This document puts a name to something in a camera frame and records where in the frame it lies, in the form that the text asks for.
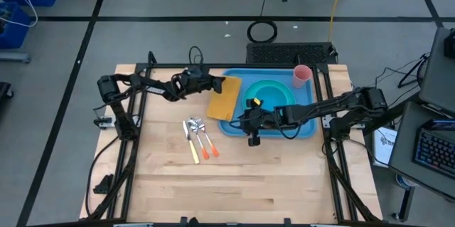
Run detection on yellow cloth napkin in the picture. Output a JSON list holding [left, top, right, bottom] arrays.
[[206, 75, 243, 122]]

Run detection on yellow stick utensil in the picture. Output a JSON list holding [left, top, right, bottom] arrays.
[[327, 0, 351, 43]]

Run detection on teal round plate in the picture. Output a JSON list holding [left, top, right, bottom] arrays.
[[242, 79, 296, 115]]

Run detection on spoon with orange handle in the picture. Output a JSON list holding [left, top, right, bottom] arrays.
[[188, 117, 210, 161]]

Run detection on black aluminium table frame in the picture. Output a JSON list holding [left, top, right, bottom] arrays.
[[85, 51, 383, 225]]

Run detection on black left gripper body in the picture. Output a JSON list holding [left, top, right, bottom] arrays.
[[173, 65, 216, 96]]

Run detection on pink cup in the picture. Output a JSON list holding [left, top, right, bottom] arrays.
[[292, 64, 313, 89]]

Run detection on white printed box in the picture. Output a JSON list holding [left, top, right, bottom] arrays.
[[372, 127, 398, 168]]

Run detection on black coiled cable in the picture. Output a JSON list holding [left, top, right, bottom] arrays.
[[247, 19, 279, 44]]

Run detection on black computer keyboard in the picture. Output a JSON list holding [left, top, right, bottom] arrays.
[[412, 127, 455, 180]]

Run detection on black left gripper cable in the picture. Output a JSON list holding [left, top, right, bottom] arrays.
[[188, 45, 205, 66]]

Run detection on knife with cream handle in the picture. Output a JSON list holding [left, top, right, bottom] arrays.
[[182, 120, 200, 165]]

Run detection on black mesh case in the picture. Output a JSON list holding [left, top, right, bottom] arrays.
[[245, 41, 338, 66]]

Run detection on grey computer desk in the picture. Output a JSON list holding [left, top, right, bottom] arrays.
[[387, 27, 455, 200]]

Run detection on fork with orange handle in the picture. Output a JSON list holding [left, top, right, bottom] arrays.
[[196, 118, 220, 158]]

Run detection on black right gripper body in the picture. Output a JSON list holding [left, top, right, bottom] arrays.
[[247, 98, 285, 147]]

